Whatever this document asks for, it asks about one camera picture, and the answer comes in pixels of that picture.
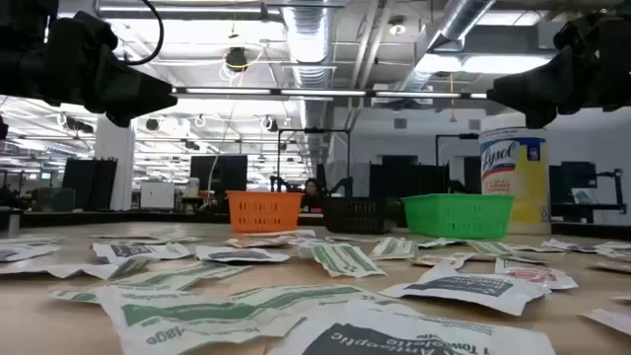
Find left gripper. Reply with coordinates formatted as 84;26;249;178
46;10;178;128

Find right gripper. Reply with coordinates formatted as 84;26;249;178
485;12;605;130

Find green plastic basket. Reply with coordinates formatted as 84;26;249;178
400;192;516;241

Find plain white packet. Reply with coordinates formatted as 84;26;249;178
0;256;154;281
580;308;631;337

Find black monitor on arm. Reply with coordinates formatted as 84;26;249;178
548;161;628;224

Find white pillar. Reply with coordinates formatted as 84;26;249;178
94;115;136;212

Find yellow Lysol wipes canister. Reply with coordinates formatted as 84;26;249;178
478;126;552;236

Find black partition panels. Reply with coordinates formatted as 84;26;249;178
61;157;118;212

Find white cabinet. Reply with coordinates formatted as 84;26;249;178
139;180;176;211

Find black display panel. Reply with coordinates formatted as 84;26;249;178
189;155;249;198

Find grey bin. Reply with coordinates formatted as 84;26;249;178
32;186;77;213

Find wide black partition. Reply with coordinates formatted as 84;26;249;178
368;154;451;199

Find orange plastic basket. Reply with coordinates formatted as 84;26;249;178
226;190;305;234

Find long ceiling light bar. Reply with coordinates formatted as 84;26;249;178
170;86;489;101

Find person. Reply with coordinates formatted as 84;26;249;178
300;177;325;214

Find black plastic basket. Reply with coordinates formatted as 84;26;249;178
322;195;398;236

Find black camera cable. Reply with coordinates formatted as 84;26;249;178
122;0;165;67

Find black metal stand frame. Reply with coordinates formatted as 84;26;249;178
434;132;482;169

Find silver ventilation duct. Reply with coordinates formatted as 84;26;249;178
281;0;337;164
393;0;497;93

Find black overhead camera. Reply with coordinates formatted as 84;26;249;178
224;46;249;73

